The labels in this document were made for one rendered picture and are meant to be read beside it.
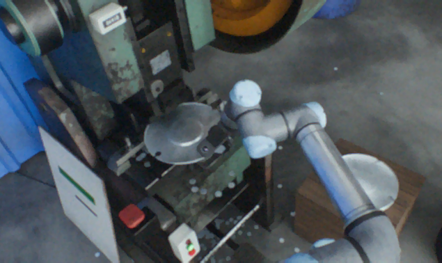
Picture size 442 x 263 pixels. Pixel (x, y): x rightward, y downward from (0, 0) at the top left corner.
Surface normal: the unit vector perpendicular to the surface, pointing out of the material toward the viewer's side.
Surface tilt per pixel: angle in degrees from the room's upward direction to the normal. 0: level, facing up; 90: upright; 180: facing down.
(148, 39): 90
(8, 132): 90
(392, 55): 0
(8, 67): 90
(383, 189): 0
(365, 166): 0
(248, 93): 25
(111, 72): 90
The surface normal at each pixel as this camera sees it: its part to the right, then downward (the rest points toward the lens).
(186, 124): -0.11, -0.69
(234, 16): -0.52, -0.48
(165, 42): 0.72, 0.45
